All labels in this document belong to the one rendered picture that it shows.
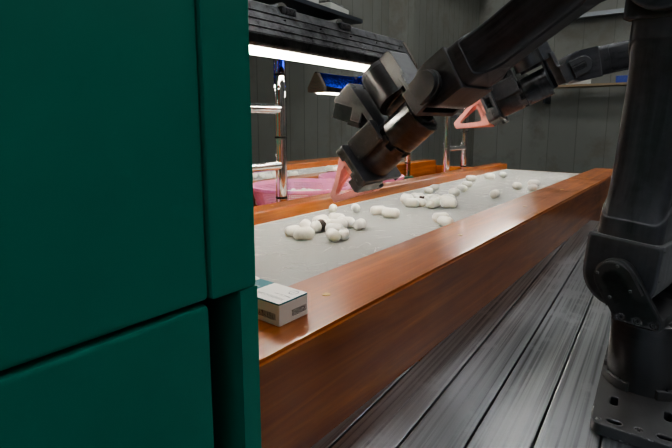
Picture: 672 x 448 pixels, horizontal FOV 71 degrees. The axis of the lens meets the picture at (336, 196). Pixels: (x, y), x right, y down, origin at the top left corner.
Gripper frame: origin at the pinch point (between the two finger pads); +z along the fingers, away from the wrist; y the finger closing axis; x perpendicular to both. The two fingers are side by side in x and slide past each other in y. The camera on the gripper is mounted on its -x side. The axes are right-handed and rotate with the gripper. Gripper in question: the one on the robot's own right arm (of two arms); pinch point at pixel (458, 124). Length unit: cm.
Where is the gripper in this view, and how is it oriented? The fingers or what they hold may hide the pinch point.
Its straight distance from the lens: 106.6
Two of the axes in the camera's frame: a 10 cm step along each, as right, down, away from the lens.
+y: -5.0, 0.3, -8.7
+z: -8.0, 3.7, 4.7
